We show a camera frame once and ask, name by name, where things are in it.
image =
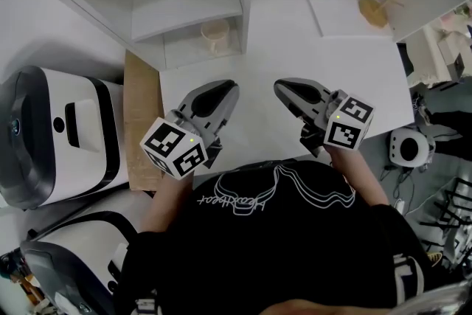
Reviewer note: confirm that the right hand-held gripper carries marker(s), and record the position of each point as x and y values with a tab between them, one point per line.
313	103

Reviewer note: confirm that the beige cup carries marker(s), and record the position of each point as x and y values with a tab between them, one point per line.
215	35

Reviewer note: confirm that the person's left forearm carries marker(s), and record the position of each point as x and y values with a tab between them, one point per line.
167	199

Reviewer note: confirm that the white shelf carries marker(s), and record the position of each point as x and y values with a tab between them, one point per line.
184	11

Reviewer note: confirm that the large white black machine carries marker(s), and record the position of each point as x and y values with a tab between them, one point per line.
40	114

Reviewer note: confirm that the white round device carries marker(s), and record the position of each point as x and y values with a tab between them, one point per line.
400	149

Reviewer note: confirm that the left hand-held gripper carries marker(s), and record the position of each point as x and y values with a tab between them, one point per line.
206	110

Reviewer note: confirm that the person's black printed t-shirt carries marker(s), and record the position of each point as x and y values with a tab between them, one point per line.
265	251

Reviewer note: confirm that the brown cardboard board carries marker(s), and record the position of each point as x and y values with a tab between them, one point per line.
142	114

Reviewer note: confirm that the person's right forearm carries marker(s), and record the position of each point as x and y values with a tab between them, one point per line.
359	177

